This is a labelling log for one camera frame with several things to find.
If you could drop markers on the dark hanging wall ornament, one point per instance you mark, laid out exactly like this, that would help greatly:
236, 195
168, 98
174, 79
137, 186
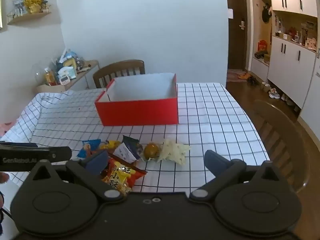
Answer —
267, 13

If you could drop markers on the wooden wall shelf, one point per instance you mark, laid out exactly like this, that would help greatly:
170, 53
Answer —
27, 18

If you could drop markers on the pale tissue pack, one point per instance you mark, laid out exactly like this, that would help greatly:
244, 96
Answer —
67, 72

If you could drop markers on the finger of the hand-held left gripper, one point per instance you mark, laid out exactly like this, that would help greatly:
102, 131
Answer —
61, 153
17, 144

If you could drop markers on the small photo stand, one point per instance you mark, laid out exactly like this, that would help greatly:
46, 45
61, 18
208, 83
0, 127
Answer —
20, 7

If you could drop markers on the clear glass dome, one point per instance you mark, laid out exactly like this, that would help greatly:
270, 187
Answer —
38, 73

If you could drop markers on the white wall switch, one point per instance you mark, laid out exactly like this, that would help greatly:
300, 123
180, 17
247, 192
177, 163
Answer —
230, 13

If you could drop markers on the packaged brown egg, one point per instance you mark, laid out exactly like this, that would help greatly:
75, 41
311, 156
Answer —
151, 150

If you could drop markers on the white kitchen timer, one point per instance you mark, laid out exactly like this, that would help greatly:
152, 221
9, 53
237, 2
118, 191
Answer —
65, 80

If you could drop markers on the dark brown door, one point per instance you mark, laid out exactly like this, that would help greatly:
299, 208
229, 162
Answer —
237, 0

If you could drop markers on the yellow box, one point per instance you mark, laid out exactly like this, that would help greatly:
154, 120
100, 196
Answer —
69, 63

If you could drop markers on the red cardboard box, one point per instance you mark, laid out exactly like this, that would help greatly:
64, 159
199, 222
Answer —
137, 112

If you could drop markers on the large gold framed picture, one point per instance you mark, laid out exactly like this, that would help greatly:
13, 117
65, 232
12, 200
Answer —
2, 10

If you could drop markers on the pale cream snack packet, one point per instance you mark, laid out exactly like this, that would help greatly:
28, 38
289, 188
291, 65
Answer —
175, 152

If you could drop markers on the white and navy snack packet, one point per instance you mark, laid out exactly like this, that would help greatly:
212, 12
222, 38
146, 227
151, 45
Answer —
125, 152

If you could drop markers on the person's left hand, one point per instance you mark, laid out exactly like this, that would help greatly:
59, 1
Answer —
3, 178

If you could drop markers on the red hanging decoration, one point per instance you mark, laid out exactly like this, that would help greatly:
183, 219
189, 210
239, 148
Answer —
262, 45

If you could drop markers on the wooden chair with curved back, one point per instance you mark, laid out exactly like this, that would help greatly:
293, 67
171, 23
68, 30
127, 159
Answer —
275, 125

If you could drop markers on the white lower cabinet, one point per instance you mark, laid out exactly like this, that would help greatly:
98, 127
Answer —
290, 70

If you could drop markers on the pink dotted cloth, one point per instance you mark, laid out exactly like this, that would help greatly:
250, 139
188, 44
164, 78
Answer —
7, 128

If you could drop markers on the wooden side table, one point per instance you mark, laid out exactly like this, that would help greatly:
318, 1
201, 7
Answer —
86, 71

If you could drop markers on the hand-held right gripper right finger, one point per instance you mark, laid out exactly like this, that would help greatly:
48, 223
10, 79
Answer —
214, 161

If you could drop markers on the white tube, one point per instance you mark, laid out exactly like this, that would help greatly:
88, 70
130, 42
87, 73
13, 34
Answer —
63, 55

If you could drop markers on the small yellow snack packet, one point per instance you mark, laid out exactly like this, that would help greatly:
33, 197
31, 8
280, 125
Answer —
111, 144

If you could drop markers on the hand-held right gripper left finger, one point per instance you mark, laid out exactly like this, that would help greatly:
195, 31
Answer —
96, 162

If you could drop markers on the dark shoes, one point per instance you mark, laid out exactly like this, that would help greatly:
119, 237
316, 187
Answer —
253, 80

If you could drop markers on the small blue globe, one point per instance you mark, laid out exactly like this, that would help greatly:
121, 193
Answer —
73, 55

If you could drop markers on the blue snack packet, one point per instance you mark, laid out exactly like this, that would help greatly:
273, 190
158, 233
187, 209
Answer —
88, 146

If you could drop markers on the white checkered tablecloth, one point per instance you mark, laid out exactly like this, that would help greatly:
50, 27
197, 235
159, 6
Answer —
212, 120

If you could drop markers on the wooden slat-back chair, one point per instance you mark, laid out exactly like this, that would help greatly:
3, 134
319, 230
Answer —
117, 68

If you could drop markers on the orange drink bottle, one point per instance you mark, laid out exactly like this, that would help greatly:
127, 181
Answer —
50, 77

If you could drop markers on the small dark figurine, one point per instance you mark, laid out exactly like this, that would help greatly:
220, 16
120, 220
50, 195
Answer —
45, 6

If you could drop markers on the patterned doormat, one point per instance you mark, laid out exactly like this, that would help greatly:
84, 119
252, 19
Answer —
232, 76

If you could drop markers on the orange slippers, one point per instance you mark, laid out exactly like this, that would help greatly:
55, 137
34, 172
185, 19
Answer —
243, 75

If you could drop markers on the golden ornament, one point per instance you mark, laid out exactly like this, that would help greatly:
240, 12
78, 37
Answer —
33, 1

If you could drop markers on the red and yellow snack packet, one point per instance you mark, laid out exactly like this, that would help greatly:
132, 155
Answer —
120, 175

